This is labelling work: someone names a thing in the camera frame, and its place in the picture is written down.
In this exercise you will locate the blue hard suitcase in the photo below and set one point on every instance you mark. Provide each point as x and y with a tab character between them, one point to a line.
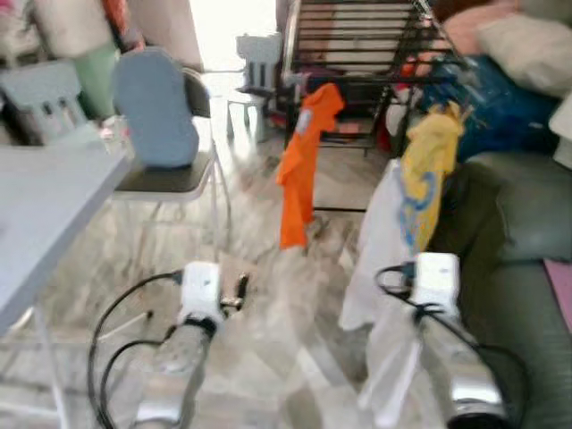
500	112

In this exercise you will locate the orange t-shirt with round badge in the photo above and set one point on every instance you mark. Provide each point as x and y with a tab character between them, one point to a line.
302	170

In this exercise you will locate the large grey folding table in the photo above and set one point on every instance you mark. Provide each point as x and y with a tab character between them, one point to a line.
45	214

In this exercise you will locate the blue chair cushion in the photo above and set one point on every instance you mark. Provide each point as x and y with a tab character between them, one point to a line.
154	107

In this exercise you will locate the black metal drying rack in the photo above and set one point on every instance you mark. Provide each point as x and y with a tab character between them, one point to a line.
357	40

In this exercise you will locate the pale grey child chair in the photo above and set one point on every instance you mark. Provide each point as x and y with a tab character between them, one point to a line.
259	58
40	89

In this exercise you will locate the pale green hanging garment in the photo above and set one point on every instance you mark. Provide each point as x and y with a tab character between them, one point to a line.
96	80

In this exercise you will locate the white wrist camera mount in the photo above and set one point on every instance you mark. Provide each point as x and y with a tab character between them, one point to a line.
201	290
436	279

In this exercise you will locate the yellow t-shirt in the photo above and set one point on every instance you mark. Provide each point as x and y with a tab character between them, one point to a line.
433	170

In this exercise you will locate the beige pillow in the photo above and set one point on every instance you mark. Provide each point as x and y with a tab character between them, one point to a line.
527	54

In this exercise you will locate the dark seat folding chair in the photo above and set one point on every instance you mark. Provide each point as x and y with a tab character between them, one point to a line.
170	179

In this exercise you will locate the pink mat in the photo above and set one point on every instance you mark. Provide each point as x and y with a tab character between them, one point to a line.
559	290

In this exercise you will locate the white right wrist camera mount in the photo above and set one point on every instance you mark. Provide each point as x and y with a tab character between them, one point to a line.
436	279

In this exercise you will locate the grey-green leather sofa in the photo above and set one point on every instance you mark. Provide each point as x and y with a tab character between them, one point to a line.
509	268

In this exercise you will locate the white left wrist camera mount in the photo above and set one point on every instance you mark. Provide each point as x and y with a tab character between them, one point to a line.
201	290

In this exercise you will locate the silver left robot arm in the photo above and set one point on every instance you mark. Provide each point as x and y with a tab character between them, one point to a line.
174	371

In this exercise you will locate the pink pillow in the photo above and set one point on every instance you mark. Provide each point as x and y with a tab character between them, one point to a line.
474	29

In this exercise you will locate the white shirt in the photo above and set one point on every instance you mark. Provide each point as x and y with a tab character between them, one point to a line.
380	250

